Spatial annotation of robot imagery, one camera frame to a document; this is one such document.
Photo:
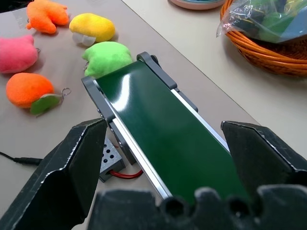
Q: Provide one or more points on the pink plush toy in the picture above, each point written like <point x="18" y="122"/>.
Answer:
<point x="15" y="54"/>

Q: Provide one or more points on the clear plastic bag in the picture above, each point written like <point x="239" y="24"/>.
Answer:
<point x="268" y="19"/>

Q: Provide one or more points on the grey motor controller box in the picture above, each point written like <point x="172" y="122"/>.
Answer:
<point x="110" y="160"/>

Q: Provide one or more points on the green conveyor belt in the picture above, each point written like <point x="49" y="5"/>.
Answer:
<point x="158" y="124"/>

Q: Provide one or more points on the green plush toy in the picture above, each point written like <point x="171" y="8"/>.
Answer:
<point x="106" y="58"/>

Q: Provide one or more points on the pink plate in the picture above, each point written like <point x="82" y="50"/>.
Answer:
<point x="194" y="3"/>

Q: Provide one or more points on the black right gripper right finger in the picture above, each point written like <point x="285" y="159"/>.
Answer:
<point x="263" y="158"/>

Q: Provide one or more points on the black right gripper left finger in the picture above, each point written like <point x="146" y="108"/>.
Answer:
<point x="60" y="172"/>

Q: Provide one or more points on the yellow plush toy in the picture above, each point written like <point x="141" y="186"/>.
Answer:
<point x="93" y="26"/>

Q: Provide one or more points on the orange fruit plush with leaf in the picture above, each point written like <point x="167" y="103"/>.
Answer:
<point x="28" y="92"/>

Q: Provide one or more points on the orange wicker basket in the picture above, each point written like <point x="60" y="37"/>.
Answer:
<point x="266" y="50"/>

